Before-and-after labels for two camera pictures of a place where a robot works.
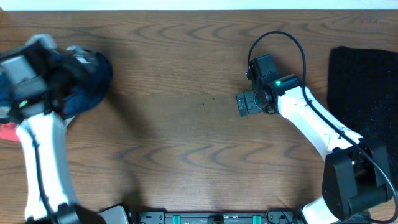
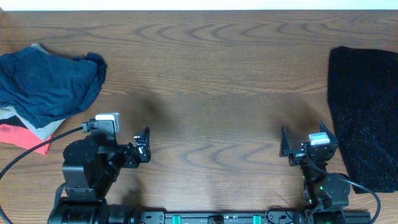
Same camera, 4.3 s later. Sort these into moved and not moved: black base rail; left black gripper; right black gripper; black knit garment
Moved: left black gripper; right black gripper
Not moved: black base rail; black knit garment
